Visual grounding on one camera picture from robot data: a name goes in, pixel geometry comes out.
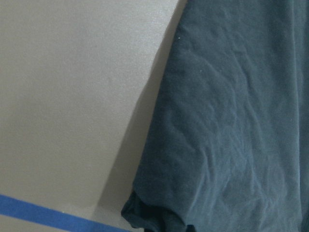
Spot black printed t-shirt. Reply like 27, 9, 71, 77
121, 0, 309, 232

